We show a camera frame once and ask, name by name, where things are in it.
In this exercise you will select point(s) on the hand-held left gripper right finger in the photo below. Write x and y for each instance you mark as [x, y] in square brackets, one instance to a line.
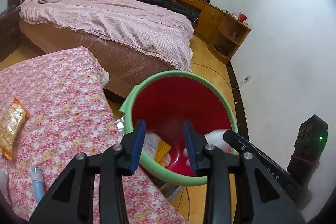
[190, 148]

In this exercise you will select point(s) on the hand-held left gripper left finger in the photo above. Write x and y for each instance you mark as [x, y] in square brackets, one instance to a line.
[137, 145]

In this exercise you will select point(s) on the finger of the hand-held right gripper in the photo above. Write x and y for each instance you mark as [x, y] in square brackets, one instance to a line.
[236, 140]

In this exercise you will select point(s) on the yellow foam fruit net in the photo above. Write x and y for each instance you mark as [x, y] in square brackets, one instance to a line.
[162, 150]

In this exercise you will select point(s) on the red bucket with green rim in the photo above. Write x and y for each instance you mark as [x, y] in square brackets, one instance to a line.
[170, 103]

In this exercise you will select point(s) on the light blue plastic tube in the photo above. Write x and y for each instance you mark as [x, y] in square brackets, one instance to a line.
[38, 182]

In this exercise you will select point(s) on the orange snack packet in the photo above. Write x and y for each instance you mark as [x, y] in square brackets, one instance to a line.
[13, 124]

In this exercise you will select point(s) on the pink floral blanket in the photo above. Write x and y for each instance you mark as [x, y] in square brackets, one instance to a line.
[65, 98]

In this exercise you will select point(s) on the black shelf item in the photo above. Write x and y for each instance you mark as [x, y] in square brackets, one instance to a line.
[220, 49]

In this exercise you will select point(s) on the small glass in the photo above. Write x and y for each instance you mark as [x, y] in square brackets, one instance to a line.
[234, 35]

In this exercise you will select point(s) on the red cup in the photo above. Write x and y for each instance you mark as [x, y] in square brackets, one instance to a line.
[242, 17]

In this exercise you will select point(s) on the low wooden cabinet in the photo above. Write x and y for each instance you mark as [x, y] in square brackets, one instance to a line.
[210, 16]

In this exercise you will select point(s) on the pink checked bedspread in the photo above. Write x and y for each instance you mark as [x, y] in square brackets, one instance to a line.
[105, 16]

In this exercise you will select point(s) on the black clothes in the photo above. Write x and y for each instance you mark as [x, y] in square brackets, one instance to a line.
[168, 5]

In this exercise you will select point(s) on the dark wooden nightstand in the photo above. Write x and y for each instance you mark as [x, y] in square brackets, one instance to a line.
[8, 32]

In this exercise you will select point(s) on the white wall socket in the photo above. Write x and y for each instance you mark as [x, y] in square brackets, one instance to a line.
[248, 80]

